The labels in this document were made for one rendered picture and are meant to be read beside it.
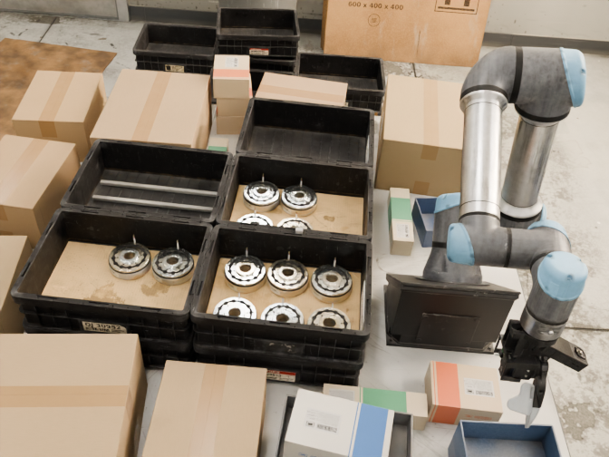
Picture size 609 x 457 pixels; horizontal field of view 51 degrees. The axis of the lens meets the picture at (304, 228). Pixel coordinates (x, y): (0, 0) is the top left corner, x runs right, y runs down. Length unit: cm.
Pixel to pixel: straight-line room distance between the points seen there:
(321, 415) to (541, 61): 83
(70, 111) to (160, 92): 29
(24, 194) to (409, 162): 113
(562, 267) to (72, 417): 94
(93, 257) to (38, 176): 35
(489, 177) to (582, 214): 221
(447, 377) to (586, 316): 146
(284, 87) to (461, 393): 123
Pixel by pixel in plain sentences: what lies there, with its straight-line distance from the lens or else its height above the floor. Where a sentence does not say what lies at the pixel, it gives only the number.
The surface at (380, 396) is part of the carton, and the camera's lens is 153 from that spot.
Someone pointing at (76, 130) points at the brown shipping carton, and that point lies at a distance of 217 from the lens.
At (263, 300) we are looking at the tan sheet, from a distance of 158.
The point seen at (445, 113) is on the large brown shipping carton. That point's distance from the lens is 218.
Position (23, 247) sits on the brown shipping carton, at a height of 86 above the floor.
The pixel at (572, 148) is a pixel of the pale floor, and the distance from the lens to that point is 390.
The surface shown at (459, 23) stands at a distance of 436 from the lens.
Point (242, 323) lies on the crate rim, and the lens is 141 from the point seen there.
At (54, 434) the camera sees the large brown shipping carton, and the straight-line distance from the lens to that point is 135.
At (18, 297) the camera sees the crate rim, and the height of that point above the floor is 93.
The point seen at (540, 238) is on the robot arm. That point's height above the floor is 127.
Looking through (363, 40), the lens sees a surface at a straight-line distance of 429.
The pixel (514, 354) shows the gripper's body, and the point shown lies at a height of 109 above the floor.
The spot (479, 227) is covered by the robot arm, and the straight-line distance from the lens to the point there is 121.
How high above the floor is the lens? 204
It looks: 43 degrees down
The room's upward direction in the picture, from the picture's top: 5 degrees clockwise
